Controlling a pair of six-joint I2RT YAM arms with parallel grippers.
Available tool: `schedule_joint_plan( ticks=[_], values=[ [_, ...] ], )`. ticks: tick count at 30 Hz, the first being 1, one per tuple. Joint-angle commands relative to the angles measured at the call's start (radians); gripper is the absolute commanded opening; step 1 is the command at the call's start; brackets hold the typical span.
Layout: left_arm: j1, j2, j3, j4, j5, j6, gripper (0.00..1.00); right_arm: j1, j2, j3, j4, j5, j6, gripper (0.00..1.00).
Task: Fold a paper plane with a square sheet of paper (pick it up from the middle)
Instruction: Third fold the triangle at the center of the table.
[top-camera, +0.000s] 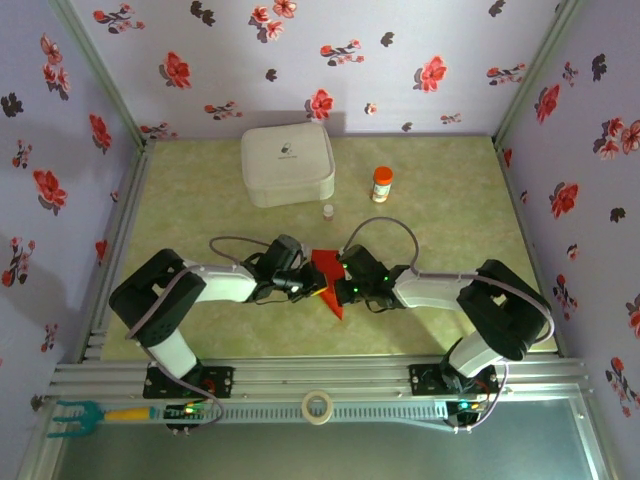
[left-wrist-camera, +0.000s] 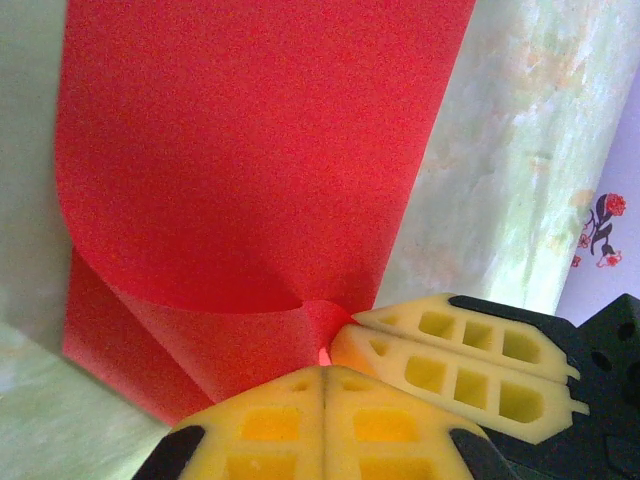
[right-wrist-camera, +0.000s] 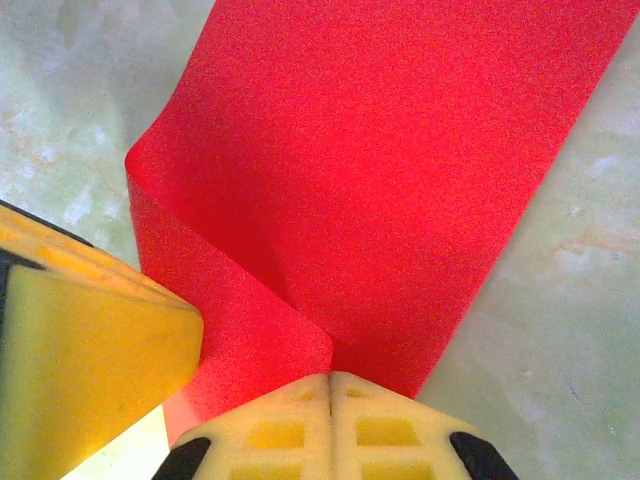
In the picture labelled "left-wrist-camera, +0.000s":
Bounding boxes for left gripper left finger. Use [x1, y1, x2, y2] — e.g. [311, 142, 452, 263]
[132, 364, 326, 480]

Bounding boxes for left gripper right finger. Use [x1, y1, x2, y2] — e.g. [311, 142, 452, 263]
[324, 365, 521, 480]

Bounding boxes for red square paper sheet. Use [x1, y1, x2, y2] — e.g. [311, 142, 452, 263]
[53, 0, 479, 427]

